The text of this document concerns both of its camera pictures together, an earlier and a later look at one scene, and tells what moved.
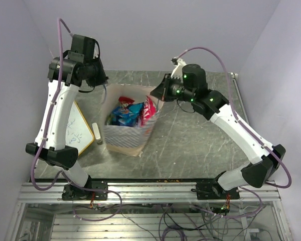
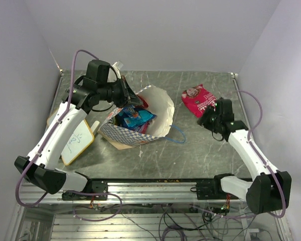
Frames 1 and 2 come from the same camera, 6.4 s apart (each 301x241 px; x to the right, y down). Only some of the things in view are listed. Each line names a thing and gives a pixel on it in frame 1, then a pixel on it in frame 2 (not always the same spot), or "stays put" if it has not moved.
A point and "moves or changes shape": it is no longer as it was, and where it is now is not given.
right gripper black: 162,91 -> 204,119
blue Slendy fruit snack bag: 127,116 stays put
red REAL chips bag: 150,109 moves or changes shape
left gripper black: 103,79 -> 128,95
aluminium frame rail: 52,192 stays put
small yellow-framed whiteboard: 78,132 stays put
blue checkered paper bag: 130,113 -> 124,138
